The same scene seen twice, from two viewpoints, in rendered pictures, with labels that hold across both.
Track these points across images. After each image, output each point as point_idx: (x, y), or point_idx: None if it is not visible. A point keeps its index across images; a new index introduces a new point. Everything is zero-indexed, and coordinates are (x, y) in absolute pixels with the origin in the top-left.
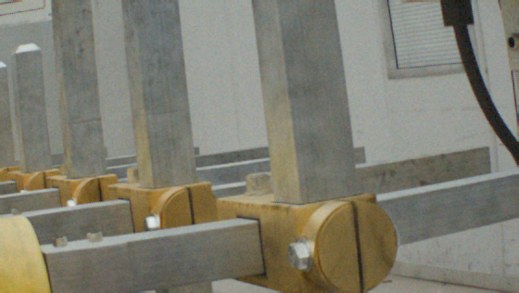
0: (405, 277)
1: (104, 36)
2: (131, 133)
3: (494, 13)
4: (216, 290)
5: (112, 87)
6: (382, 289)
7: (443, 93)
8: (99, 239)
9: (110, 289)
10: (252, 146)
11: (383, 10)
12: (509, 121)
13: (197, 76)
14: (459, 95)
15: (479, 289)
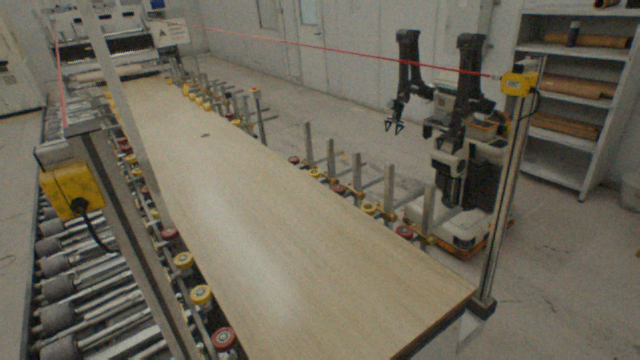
0: (266, 74)
1: (189, 2)
2: (201, 30)
3: (281, 19)
4: (226, 76)
5: (194, 17)
6: (261, 77)
7: (271, 35)
8: (213, 103)
9: (214, 106)
10: (232, 39)
11: (258, 13)
12: (284, 44)
13: (217, 18)
14: (274, 36)
15: (281, 79)
